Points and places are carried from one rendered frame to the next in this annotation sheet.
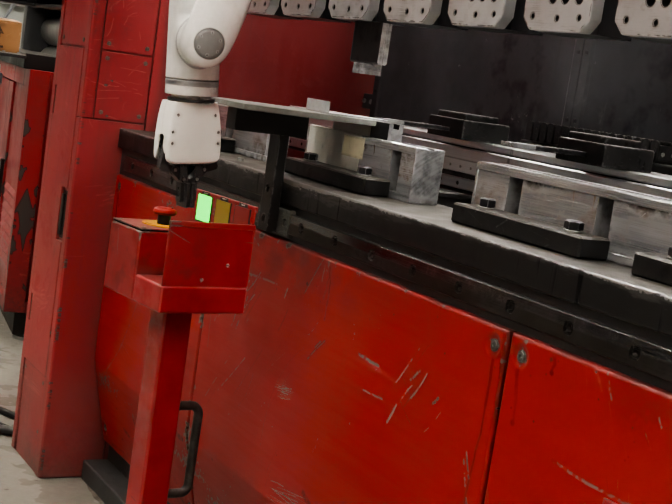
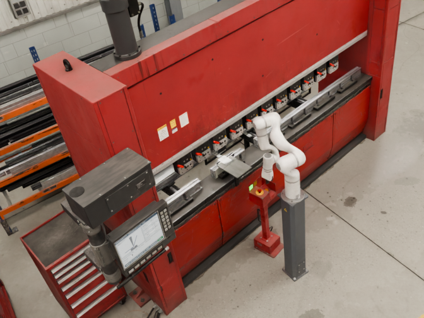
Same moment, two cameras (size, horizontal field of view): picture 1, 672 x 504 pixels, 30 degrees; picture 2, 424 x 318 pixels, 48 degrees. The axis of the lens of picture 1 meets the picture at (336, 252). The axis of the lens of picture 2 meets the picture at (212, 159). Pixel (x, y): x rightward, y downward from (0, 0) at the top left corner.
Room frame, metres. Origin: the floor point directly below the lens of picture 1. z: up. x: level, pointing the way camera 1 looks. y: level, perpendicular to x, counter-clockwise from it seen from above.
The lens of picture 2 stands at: (2.75, 3.30, 3.73)
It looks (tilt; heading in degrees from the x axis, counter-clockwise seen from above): 39 degrees down; 265
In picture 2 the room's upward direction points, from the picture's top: 10 degrees counter-clockwise
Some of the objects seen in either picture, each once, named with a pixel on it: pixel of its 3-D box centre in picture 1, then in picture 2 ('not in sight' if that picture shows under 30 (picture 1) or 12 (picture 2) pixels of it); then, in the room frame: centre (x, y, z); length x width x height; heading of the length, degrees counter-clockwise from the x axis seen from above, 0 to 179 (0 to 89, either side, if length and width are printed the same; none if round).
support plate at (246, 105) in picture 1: (288, 110); (234, 166); (2.27, 0.12, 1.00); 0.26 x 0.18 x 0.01; 121
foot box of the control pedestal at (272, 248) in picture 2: not in sight; (269, 242); (2.05, 0.28, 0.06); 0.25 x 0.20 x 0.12; 127
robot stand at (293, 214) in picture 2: not in sight; (294, 235); (1.90, 0.64, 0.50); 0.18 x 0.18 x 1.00; 22
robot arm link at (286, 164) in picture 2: not in sight; (288, 168); (1.93, 0.65, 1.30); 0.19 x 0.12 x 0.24; 14
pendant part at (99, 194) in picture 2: not in sight; (123, 223); (3.19, 1.03, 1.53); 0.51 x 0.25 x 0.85; 33
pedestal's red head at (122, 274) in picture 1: (179, 247); (262, 191); (2.07, 0.26, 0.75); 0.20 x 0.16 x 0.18; 37
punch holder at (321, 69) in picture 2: not in sight; (318, 71); (1.16, -0.70, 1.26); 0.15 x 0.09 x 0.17; 31
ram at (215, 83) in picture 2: not in sight; (266, 57); (1.78, -0.34, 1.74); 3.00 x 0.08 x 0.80; 31
